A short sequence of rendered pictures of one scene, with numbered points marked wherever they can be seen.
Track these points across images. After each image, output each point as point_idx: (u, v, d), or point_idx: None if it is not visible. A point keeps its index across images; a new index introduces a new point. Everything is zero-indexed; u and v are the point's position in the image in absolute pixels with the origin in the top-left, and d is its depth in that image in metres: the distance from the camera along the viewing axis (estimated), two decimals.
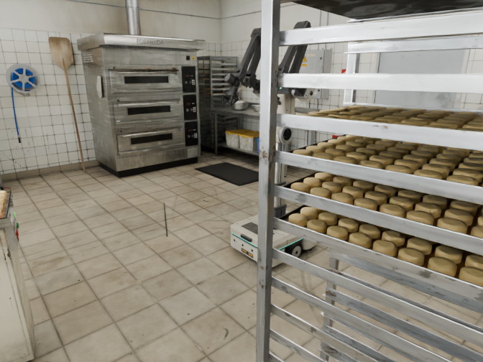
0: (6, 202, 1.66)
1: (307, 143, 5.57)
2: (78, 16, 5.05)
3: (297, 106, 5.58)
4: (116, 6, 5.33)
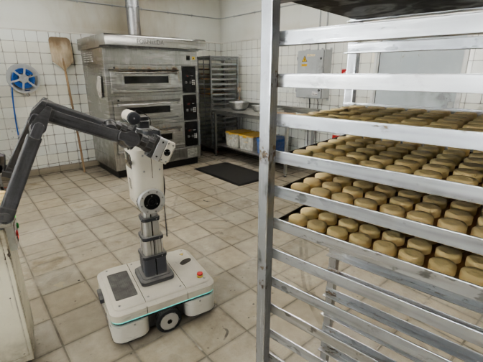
0: None
1: (307, 143, 5.57)
2: (78, 16, 5.05)
3: (297, 106, 5.58)
4: (116, 6, 5.33)
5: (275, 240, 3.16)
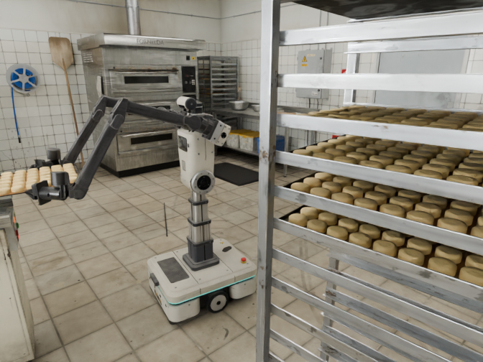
0: (76, 172, 1.79)
1: (307, 143, 5.57)
2: (78, 16, 5.05)
3: (297, 106, 5.58)
4: (116, 6, 5.33)
5: (275, 240, 3.16)
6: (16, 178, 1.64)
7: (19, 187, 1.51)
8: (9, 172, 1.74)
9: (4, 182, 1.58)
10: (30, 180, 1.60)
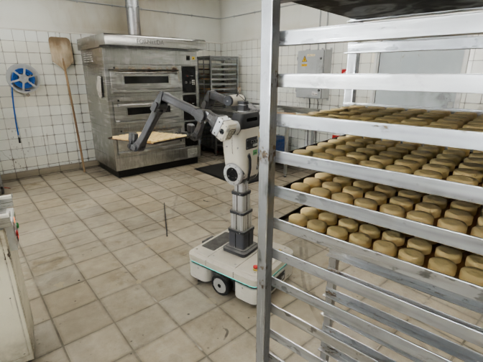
0: (173, 139, 2.68)
1: (307, 143, 5.57)
2: (78, 16, 5.05)
3: (297, 106, 5.58)
4: (116, 6, 5.33)
5: (275, 240, 3.16)
6: (151, 135, 2.82)
7: None
8: (161, 133, 2.95)
9: None
10: None
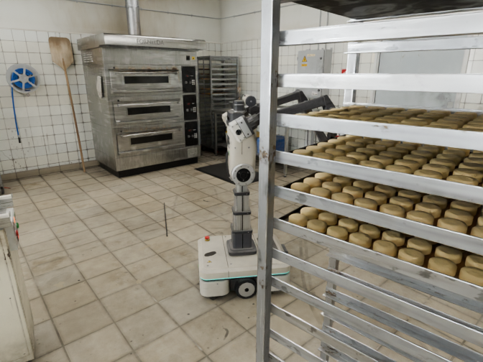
0: None
1: (307, 143, 5.57)
2: (78, 16, 5.05)
3: None
4: (116, 6, 5.33)
5: None
6: None
7: None
8: None
9: None
10: None
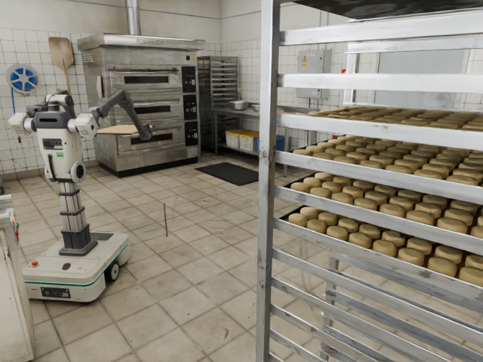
0: (111, 134, 2.92)
1: (307, 143, 5.57)
2: (78, 16, 5.05)
3: (297, 106, 5.58)
4: (116, 6, 5.33)
5: (275, 240, 3.16)
6: None
7: (106, 128, 3.17)
8: None
9: None
10: (111, 128, 3.12)
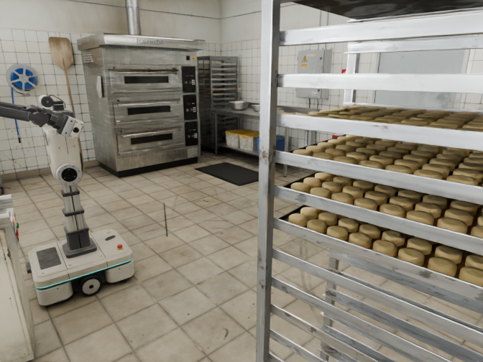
0: None
1: (307, 143, 5.57)
2: (78, 16, 5.05)
3: (297, 106, 5.58)
4: (116, 6, 5.33)
5: (275, 240, 3.16)
6: None
7: None
8: None
9: None
10: None
